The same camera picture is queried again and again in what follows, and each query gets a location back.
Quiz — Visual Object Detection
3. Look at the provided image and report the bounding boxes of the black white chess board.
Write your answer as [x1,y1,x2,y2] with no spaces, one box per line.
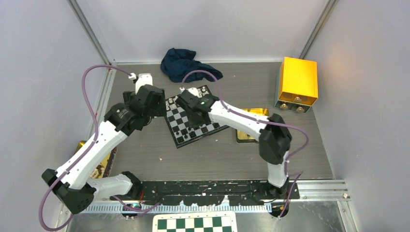
[164,96,228,148]

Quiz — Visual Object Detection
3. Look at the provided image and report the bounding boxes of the gold tin with black pieces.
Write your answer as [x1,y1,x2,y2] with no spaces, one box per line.
[235,108,269,144]

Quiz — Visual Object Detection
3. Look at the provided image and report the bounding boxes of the orange drawer box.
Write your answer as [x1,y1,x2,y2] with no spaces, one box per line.
[274,57,319,114]

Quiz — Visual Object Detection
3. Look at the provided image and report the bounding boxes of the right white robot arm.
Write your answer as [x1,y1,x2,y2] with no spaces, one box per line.
[176,87,292,199]

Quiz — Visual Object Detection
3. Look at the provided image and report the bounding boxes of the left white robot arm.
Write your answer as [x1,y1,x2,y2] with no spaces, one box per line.
[42,85,165,214]

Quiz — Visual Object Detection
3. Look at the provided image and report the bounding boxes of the gold tin with white pieces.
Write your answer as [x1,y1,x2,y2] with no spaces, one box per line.
[90,147,117,179]

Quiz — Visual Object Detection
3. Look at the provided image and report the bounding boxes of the green white checker board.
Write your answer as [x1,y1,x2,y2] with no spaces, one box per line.
[152,211,238,232]

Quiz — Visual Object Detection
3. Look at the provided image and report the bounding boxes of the dark blue cloth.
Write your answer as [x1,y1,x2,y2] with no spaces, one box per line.
[160,48,223,83]

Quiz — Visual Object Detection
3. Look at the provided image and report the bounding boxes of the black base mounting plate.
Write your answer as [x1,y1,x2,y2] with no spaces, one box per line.
[119,180,300,206]

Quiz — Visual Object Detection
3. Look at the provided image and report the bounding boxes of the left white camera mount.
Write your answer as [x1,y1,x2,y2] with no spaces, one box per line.
[128,73,153,95]

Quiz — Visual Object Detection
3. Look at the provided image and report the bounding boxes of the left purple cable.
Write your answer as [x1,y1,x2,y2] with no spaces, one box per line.
[38,65,161,232]

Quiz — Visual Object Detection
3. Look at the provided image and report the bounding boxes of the purple cable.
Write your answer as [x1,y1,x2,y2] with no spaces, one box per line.
[180,70,310,218]
[38,65,161,232]

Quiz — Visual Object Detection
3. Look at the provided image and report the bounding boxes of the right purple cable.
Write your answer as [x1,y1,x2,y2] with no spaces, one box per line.
[180,70,310,218]

